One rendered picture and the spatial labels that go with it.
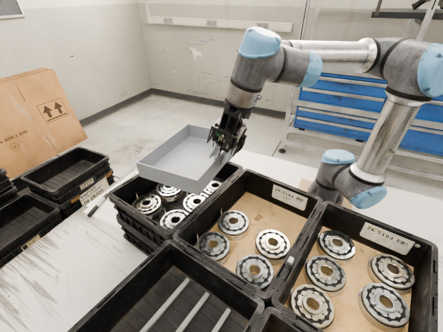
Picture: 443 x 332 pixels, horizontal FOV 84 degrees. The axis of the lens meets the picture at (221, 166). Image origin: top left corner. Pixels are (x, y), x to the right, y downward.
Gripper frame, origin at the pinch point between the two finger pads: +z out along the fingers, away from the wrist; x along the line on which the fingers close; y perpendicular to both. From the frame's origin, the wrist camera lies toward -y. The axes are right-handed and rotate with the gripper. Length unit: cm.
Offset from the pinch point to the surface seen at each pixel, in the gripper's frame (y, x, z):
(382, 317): 17, 52, 7
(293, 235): -1.6, 31.0, 16.4
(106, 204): 2, -41, 52
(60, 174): -23, -102, 92
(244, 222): 2.3, 15.0, 17.9
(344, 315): 18, 46, 12
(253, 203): -10.9, 15.3, 21.1
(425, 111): -181, 110, 9
